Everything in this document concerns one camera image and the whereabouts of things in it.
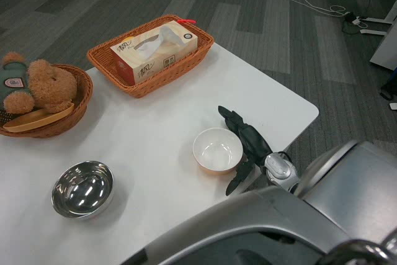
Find white board panel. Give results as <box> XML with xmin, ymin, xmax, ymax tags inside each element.
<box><xmin>369</xmin><ymin>0</ymin><xmax>397</xmax><ymax>70</ymax></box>

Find beige tissue box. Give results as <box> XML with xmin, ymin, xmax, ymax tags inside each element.
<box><xmin>110</xmin><ymin>20</ymin><xmax>199</xmax><ymax>86</ymax></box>

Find round wicker basket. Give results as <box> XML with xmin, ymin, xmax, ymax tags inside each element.
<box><xmin>0</xmin><ymin>63</ymin><xmax>94</xmax><ymax>138</ymax></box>

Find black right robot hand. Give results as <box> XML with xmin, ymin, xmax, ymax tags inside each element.
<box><xmin>218</xmin><ymin>105</ymin><xmax>274</xmax><ymax>197</ymax></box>

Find black floor item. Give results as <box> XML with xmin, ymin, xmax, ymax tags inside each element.
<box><xmin>380</xmin><ymin>69</ymin><xmax>397</xmax><ymax>100</ymax></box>

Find shiny steel bowl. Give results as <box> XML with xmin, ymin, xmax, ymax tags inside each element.
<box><xmin>51</xmin><ymin>161</ymin><xmax>115</xmax><ymax>220</ymax></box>

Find brown teddy bear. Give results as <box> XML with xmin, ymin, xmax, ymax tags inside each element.
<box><xmin>0</xmin><ymin>52</ymin><xmax>78</xmax><ymax>114</ymax></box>

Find black power strip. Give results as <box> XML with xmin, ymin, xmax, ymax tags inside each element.
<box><xmin>344</xmin><ymin>12</ymin><xmax>362</xmax><ymax>25</ymax></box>

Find rectangular wicker basket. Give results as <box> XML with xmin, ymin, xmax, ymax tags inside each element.
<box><xmin>86</xmin><ymin>14</ymin><xmax>215</xmax><ymax>99</ymax></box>

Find silver robot chest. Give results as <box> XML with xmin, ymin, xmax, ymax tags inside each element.
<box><xmin>144</xmin><ymin>186</ymin><xmax>397</xmax><ymax>265</ymax></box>

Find orange plastic plate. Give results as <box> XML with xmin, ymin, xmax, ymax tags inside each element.
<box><xmin>2</xmin><ymin>102</ymin><xmax>76</xmax><ymax>133</ymax></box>

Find white desk feet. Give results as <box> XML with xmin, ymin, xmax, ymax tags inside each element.
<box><xmin>359</xmin><ymin>16</ymin><xmax>388</xmax><ymax>35</ymax></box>

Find white plastic bowl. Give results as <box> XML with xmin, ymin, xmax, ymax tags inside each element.
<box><xmin>192</xmin><ymin>127</ymin><xmax>244</xmax><ymax>175</ymax></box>

